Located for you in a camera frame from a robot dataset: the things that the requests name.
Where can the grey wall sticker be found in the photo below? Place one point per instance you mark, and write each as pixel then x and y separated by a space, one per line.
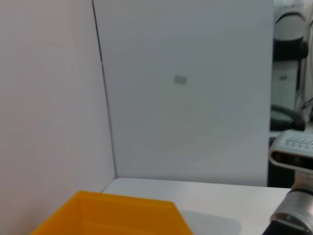
pixel 181 79

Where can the yellow plastic bin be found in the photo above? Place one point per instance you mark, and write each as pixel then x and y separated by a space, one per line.
pixel 110 215

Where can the black white office chair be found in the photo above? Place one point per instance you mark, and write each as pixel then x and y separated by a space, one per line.
pixel 288 31

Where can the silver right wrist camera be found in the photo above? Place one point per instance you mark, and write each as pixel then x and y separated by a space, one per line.
pixel 293 151

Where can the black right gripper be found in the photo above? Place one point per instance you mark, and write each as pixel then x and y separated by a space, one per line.
pixel 288 230

